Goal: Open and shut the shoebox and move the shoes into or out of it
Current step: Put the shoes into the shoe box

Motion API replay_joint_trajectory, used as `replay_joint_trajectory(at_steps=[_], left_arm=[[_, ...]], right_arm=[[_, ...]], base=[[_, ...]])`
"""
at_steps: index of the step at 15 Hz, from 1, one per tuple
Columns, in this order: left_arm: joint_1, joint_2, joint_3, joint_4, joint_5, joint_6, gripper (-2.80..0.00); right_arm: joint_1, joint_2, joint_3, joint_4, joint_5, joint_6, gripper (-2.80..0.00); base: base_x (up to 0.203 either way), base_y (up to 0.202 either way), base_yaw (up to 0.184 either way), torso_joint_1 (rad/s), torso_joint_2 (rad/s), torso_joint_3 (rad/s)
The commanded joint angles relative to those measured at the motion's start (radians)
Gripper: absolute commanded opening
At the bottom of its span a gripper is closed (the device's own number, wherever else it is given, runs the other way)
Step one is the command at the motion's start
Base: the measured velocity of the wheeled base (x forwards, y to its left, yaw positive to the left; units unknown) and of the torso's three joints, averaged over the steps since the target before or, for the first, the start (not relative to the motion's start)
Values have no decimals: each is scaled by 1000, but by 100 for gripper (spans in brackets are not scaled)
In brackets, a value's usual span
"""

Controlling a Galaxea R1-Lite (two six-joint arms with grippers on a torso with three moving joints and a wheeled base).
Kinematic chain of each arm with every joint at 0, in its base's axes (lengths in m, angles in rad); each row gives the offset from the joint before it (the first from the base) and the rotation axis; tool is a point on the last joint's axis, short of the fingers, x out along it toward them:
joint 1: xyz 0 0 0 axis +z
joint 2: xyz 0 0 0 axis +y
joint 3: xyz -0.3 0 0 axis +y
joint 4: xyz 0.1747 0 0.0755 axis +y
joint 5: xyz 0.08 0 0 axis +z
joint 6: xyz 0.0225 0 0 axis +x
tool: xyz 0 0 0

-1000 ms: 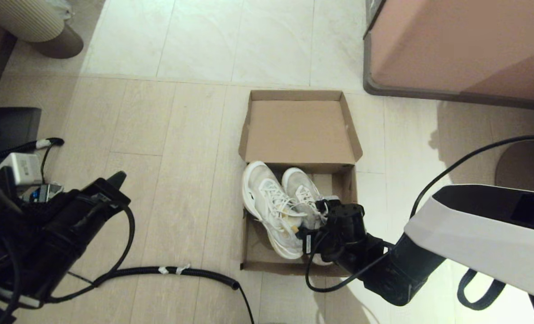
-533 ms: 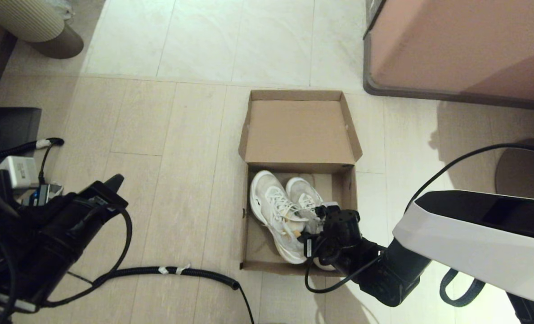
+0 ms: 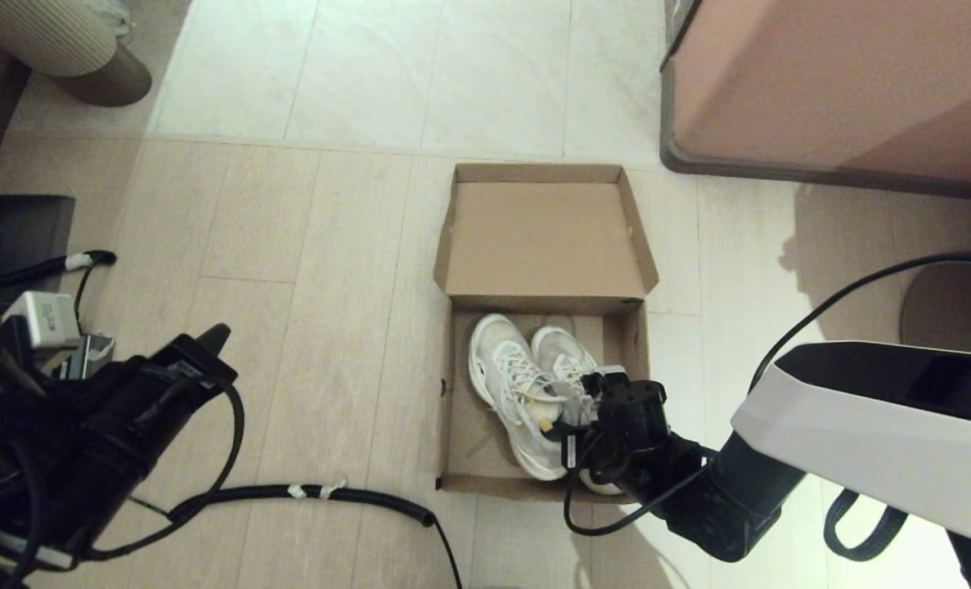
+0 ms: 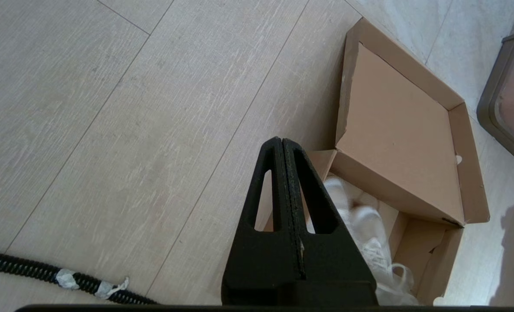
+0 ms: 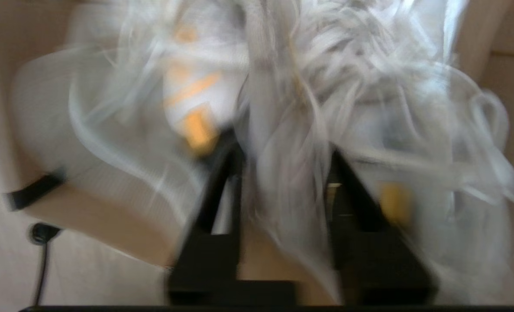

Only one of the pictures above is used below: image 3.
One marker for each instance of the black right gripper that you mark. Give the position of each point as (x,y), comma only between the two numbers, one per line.
(632,409)

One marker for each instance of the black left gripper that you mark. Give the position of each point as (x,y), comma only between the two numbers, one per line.
(125,409)

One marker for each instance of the white sneaker with laces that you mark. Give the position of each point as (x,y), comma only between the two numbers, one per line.
(493,352)
(563,343)

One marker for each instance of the brown cardboard shoe box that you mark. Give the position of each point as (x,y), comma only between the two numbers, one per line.
(534,245)

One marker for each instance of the grey power supply unit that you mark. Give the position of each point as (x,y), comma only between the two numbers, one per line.
(96,352)

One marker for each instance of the round brown furniture base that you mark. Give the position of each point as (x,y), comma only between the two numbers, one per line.
(959,311)

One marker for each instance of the ribbed beige round bin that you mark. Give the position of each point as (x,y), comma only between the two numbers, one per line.
(35,33)

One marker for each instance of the pink brown cabinet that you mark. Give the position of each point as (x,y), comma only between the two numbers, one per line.
(845,82)

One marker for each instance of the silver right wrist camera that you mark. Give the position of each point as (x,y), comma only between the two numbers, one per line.
(609,372)

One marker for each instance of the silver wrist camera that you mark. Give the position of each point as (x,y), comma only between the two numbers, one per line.
(609,372)
(43,319)

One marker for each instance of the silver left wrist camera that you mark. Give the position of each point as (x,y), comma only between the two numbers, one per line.
(43,319)

